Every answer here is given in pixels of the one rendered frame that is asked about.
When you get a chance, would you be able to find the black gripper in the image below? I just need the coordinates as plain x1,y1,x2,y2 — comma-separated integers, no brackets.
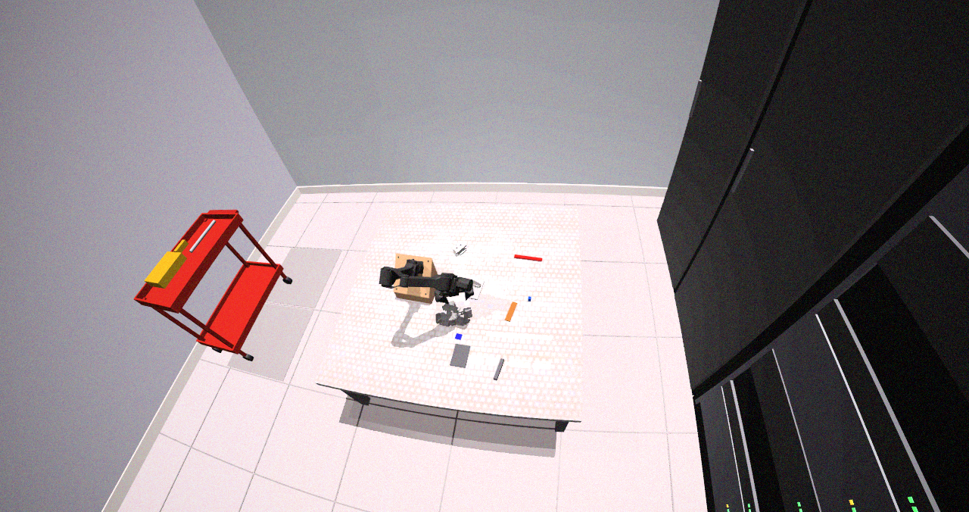
435,287,474,304

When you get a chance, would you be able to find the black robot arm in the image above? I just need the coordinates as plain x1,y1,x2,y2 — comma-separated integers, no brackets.
379,259,473,292

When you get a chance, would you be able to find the orange flat bar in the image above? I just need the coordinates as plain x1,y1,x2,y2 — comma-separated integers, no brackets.
505,301,517,322

